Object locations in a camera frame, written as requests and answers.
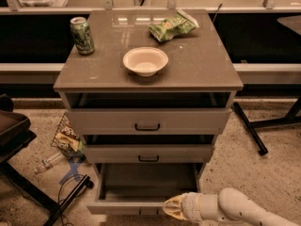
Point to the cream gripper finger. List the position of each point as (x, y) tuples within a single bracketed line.
[(176, 213), (174, 202)]

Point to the green chip bag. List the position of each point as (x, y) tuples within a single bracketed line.
[(180, 24)]

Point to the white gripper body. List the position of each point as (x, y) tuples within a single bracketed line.
[(191, 205)]

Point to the red snack bag on floor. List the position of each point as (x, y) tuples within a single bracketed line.
[(66, 140)]

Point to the grey drawer cabinet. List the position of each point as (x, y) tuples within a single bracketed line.
[(198, 75)]

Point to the black stand leg left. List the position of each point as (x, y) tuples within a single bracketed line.
[(82, 186)]

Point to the blue tape cross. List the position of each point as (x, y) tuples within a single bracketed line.
[(73, 173)]

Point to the grey drawer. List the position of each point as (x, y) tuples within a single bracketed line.
[(138, 121), (148, 153), (141, 189)]

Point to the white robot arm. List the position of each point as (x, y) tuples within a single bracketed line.
[(229, 206)]

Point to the black stand leg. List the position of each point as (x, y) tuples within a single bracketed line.
[(82, 186), (292, 117)]

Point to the white paper bowl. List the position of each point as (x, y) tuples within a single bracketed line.
[(145, 61)]

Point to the black stand leg right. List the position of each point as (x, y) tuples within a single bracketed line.
[(292, 117)]

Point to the green soda can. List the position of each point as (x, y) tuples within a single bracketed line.
[(81, 34)]

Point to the clear plastic bottle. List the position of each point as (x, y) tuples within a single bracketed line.
[(47, 163)]

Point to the black chair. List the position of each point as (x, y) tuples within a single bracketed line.
[(14, 136)]

